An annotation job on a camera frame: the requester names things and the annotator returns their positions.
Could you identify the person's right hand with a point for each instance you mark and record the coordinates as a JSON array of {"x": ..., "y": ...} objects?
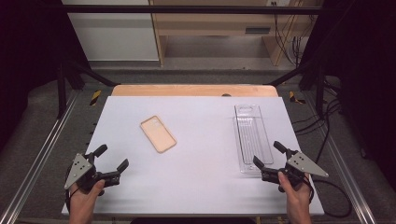
[{"x": 297, "y": 196}]

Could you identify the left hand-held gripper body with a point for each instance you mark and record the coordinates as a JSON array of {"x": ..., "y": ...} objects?
[{"x": 79, "y": 169}]

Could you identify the black horizontal frame bar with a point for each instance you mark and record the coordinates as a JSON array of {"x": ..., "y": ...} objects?
[{"x": 186, "y": 9}]

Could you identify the white cabinet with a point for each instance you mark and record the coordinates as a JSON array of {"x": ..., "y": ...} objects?
[{"x": 115, "y": 37}]

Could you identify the yellow black tape marker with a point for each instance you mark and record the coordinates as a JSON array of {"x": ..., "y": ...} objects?
[
  {"x": 95, "y": 97},
  {"x": 294, "y": 98}
]

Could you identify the black metal stand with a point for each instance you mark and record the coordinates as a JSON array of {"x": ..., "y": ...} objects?
[
  {"x": 61, "y": 93},
  {"x": 320, "y": 90}
]

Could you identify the person's left hand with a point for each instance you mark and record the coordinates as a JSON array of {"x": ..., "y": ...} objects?
[{"x": 82, "y": 199}]

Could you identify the beige phone case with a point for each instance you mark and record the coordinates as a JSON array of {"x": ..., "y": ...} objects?
[{"x": 158, "y": 134}]

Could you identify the wooden table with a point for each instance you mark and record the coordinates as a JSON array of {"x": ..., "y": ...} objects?
[{"x": 186, "y": 90}]

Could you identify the aluminium floor rail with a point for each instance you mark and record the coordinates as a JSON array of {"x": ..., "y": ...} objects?
[
  {"x": 37, "y": 161},
  {"x": 348, "y": 174}
]

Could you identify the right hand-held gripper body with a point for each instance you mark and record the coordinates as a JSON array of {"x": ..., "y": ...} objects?
[{"x": 303, "y": 165}]

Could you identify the black curtain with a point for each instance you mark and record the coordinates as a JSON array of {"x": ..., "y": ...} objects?
[
  {"x": 367, "y": 77},
  {"x": 28, "y": 62}
]

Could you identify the light wooden desk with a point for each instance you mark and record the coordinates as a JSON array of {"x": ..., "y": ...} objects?
[{"x": 218, "y": 21}]

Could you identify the clear plastic tray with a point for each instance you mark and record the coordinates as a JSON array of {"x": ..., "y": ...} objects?
[{"x": 252, "y": 137}]

